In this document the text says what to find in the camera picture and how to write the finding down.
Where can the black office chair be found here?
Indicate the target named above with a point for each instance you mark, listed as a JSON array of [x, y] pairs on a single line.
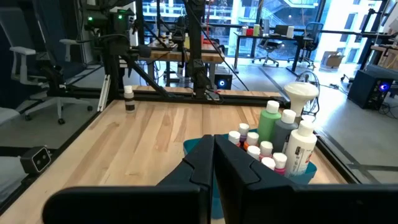
[[311, 34], [269, 46]]

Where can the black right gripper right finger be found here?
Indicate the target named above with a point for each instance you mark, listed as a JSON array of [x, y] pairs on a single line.
[[295, 205]]

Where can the black floor fan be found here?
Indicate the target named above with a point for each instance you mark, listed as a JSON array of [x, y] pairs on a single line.
[[313, 105]]

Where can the small pink paint bottle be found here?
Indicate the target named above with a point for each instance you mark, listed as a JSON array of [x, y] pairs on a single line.
[[266, 148]]

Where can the black background desk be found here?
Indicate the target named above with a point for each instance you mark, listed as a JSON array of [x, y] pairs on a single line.
[[270, 37]]

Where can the wooden background workbench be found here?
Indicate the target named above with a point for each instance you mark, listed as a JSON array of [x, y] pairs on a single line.
[[384, 51], [174, 56]]

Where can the white bulb table lamp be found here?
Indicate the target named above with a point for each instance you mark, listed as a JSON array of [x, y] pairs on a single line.
[[301, 93]]

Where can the large grey paint bottle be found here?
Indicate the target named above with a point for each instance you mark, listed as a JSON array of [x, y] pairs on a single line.
[[284, 130]]

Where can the black computer tower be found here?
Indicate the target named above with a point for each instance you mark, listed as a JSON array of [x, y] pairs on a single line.
[[367, 90], [223, 81]]

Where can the black depth camera box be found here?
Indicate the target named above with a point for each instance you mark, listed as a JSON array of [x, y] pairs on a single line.
[[35, 160]]

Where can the background black robot arm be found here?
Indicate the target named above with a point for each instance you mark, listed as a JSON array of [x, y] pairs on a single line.
[[180, 34], [91, 20], [122, 18]]

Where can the large green paint bottle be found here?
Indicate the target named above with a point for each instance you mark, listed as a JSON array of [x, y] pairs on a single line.
[[269, 124]]

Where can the small dark paint bottle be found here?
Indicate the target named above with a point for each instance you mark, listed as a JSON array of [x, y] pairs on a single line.
[[268, 162]]

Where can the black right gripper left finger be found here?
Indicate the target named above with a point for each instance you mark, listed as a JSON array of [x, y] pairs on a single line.
[[140, 205]]

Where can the small maroon paint bottle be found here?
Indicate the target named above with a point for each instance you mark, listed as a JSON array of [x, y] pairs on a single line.
[[280, 161]]

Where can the large white paint bottle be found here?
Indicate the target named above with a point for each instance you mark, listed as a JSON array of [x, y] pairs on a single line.
[[300, 152]]

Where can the brown cardboard box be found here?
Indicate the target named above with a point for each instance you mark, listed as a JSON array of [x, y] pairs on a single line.
[[332, 59]]

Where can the grey white office chair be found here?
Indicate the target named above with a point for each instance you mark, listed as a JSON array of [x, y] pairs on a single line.
[[23, 67]]

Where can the small white paint bottle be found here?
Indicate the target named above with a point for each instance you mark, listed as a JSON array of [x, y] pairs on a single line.
[[129, 99]]

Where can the teal plastic bin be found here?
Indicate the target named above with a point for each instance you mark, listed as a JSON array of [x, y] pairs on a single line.
[[190, 146]]

